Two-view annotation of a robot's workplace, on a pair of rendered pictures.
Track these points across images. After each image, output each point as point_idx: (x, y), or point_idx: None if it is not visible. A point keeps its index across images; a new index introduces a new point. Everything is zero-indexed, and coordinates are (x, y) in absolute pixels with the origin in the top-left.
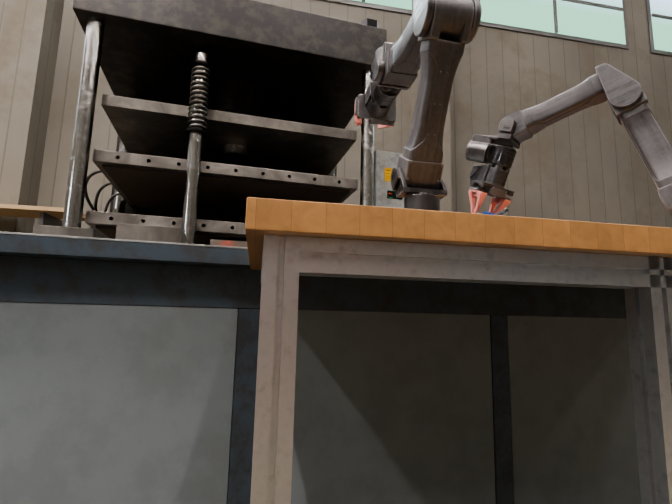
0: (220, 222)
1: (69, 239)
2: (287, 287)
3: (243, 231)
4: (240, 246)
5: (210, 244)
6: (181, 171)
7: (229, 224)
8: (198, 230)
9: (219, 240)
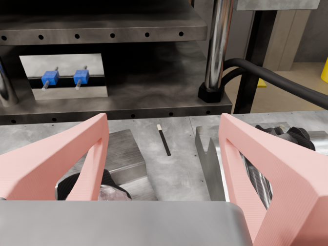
0: (23, 31)
1: None
2: None
3: (56, 40)
4: (58, 61)
5: (22, 62)
6: None
7: (35, 33)
8: (0, 45)
9: (30, 56)
